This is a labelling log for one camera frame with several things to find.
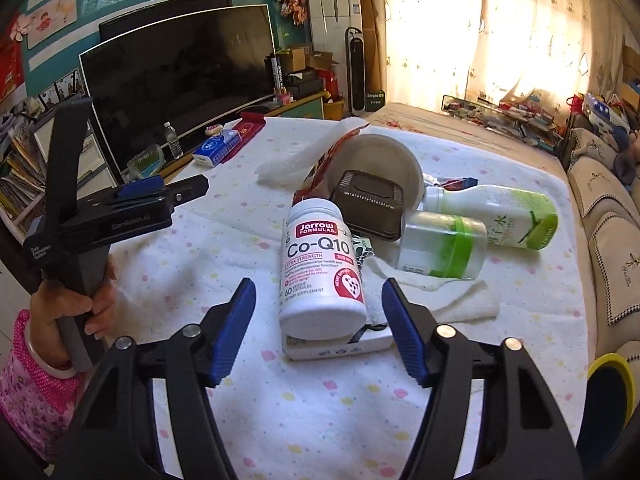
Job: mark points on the small white carton box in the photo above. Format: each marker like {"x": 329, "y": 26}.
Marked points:
{"x": 370, "y": 338}

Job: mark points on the white dotted tablecloth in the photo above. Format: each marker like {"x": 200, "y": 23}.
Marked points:
{"x": 305, "y": 400}

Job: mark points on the dark brown plastic box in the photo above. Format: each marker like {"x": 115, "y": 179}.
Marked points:
{"x": 370, "y": 205}

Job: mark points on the black tower fan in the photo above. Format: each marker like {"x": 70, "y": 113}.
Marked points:
{"x": 356, "y": 70}

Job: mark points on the small water bottle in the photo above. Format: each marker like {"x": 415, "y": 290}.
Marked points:
{"x": 173, "y": 141}

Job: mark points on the white tissue napkin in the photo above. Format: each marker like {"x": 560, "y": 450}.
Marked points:
{"x": 449, "y": 300}

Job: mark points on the white Co-Q10 supplement bottle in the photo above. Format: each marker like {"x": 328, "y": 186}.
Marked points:
{"x": 322, "y": 264}

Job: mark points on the glass tray with clutter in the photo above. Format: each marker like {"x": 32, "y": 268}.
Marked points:
{"x": 531, "y": 128}

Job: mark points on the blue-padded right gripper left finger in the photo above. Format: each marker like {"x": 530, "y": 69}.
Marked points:
{"x": 113, "y": 433}

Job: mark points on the cream window curtains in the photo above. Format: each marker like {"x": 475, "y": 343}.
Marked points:
{"x": 500, "y": 50}

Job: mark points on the black flat television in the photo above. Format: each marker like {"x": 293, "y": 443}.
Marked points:
{"x": 186, "y": 71}

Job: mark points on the yellow-rimmed black trash bin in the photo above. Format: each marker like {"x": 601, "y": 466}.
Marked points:
{"x": 608, "y": 441}

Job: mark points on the green white drink bottle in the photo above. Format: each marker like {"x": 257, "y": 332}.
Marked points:
{"x": 512, "y": 217}

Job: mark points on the pink floral sleeve forearm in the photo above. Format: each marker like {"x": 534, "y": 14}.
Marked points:
{"x": 37, "y": 399}

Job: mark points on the beige sofa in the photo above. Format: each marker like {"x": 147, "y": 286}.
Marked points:
{"x": 605, "y": 185}

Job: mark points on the clear jar green band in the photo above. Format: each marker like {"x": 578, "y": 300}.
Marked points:
{"x": 442, "y": 245}

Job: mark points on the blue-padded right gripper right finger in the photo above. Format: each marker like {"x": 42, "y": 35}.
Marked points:
{"x": 522, "y": 430}

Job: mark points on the blue tissue packet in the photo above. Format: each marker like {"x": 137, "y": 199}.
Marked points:
{"x": 216, "y": 148}

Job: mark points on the floral beige bed sheet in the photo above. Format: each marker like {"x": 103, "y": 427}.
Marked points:
{"x": 414, "y": 119}

